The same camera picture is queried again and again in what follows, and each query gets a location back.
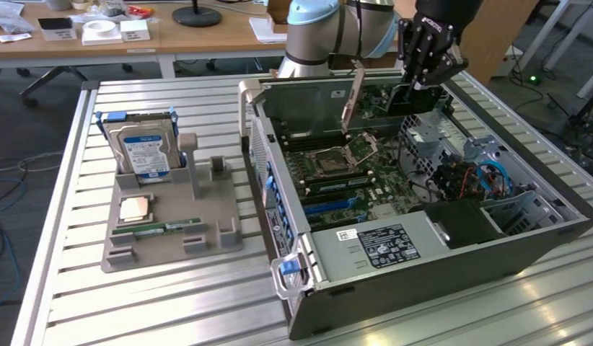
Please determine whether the CPU chip with copper lid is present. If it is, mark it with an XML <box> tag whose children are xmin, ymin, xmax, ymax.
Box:
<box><xmin>117</xmin><ymin>196</ymin><xmax>153</xmax><ymax>223</ymax></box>

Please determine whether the white tape roll block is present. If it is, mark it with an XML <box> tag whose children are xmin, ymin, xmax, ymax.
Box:
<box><xmin>80</xmin><ymin>19</ymin><xmax>124</xmax><ymax>47</ymax></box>

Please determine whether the plain white box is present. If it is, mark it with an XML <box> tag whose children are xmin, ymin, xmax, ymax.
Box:
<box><xmin>118</xmin><ymin>19</ymin><xmax>151</xmax><ymax>43</ymax></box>

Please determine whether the installed green RAM stick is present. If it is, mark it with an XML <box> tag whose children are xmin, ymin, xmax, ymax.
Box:
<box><xmin>301</xmin><ymin>174</ymin><xmax>375</xmax><ymax>192</ymax></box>

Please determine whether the wooden office desk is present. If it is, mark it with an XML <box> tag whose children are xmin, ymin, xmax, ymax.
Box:
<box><xmin>0</xmin><ymin>1</ymin><xmax>161</xmax><ymax>69</ymax></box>
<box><xmin>159</xmin><ymin>0</ymin><xmax>402</xmax><ymax>79</ymax></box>

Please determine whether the white control box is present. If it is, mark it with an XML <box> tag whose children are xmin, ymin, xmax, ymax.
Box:
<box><xmin>500</xmin><ymin>46</ymin><xmax>524</xmax><ymax>79</ymax></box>

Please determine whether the slanted metal disk bay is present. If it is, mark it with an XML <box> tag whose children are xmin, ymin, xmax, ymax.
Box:
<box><xmin>478</xmin><ymin>190</ymin><xmax>567</xmax><ymax>235</ymax></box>

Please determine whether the wooden cabinet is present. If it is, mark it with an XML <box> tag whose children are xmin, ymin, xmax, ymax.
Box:
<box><xmin>390</xmin><ymin>0</ymin><xmax>540</xmax><ymax>84</ymax></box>

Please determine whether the hard disk in blue caddy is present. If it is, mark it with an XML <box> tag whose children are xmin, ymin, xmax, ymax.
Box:
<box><xmin>94</xmin><ymin>107</ymin><xmax>183</xmax><ymax>185</ymax></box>

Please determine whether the open dark grey PC case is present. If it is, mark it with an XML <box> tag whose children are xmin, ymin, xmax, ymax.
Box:
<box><xmin>237</xmin><ymin>70</ymin><xmax>593</xmax><ymax>342</ymax></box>

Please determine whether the blue data wire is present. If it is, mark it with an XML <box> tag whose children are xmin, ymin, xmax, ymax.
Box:
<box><xmin>474</xmin><ymin>161</ymin><xmax>514</xmax><ymax>199</ymax></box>

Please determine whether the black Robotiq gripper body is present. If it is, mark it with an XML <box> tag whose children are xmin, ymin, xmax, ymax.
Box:
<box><xmin>414</xmin><ymin>0</ymin><xmax>484</xmax><ymax>51</ymax></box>

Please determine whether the black wheeled chair base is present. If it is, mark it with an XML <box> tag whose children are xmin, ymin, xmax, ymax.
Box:
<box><xmin>16</xmin><ymin>63</ymin><xmax>133</xmax><ymax>107</ymax></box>

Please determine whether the white floor cable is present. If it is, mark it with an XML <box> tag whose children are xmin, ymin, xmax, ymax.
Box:
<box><xmin>0</xmin><ymin>151</ymin><xmax>61</xmax><ymax>174</ymax></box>

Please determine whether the perforated metal disk bay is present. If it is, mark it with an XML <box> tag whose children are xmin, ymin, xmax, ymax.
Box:
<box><xmin>399</xmin><ymin>113</ymin><xmax>471</xmax><ymax>174</ymax></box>

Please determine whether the black plastic air shroud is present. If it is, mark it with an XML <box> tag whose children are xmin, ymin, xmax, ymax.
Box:
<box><xmin>420</xmin><ymin>200</ymin><xmax>508</xmax><ymax>251</ymax></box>

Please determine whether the white box with black top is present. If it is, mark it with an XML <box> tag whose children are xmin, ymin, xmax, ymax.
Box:
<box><xmin>37</xmin><ymin>17</ymin><xmax>77</xmax><ymax>43</ymax></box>

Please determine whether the thin red wire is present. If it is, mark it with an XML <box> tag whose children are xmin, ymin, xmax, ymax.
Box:
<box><xmin>460</xmin><ymin>168</ymin><xmax>476</xmax><ymax>196</ymax></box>

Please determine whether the silver power supply unit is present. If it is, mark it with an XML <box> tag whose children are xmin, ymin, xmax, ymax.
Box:
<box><xmin>308</xmin><ymin>210</ymin><xmax>451</xmax><ymax>284</ymax></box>

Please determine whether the loose green RAM stick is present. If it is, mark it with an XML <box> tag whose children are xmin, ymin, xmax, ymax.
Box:
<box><xmin>112</xmin><ymin>216</ymin><xmax>203</xmax><ymax>236</ymax></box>

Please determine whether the grey plastic parts rack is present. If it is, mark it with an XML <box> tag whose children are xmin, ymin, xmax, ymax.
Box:
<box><xmin>100</xmin><ymin>132</ymin><xmax>244</xmax><ymax>274</ymax></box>

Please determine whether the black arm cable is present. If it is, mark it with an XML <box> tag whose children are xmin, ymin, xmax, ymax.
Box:
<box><xmin>352</xmin><ymin>0</ymin><xmax>367</xmax><ymax>57</ymax></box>

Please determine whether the black power wire bundle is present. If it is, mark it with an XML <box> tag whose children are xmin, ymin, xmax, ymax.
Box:
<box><xmin>430</xmin><ymin>161</ymin><xmax>478</xmax><ymax>201</ymax></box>

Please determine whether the white desk frame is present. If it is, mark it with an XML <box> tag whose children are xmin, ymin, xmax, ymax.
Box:
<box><xmin>516</xmin><ymin>0</ymin><xmax>593</xmax><ymax>98</ymax></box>

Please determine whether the red and white package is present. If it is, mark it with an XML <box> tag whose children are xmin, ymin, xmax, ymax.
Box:
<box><xmin>126</xmin><ymin>5</ymin><xmax>156</xmax><ymax>19</ymax></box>

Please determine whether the graphics card with metal bracket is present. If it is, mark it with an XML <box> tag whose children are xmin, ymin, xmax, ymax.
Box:
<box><xmin>340</xmin><ymin>58</ymin><xmax>446</xmax><ymax>141</ymax></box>

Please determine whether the clear plastic bag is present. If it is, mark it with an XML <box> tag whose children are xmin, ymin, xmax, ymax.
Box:
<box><xmin>0</xmin><ymin>9</ymin><xmax>36</xmax><ymax>35</ymax></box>

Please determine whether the CPU socket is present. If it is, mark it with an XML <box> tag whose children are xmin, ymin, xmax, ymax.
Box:
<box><xmin>308</xmin><ymin>146</ymin><xmax>359</xmax><ymax>178</ymax></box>

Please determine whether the white paper stack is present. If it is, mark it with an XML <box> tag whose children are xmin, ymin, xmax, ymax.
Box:
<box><xmin>247</xmin><ymin>16</ymin><xmax>288</xmax><ymax>44</ymax></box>

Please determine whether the black round lamp base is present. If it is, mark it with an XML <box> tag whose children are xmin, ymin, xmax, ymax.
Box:
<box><xmin>171</xmin><ymin>0</ymin><xmax>223</xmax><ymax>28</ymax></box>

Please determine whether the green motherboard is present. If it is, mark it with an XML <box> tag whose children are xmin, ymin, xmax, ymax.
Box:
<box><xmin>276</xmin><ymin>129</ymin><xmax>426</xmax><ymax>234</ymax></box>

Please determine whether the blue floor cable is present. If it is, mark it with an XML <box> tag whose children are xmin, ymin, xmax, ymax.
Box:
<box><xmin>0</xmin><ymin>172</ymin><xmax>25</xmax><ymax>311</ymax></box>

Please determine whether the brown cardboard box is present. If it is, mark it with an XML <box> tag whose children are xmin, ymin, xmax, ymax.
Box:
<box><xmin>267</xmin><ymin>0</ymin><xmax>291</xmax><ymax>26</ymax></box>

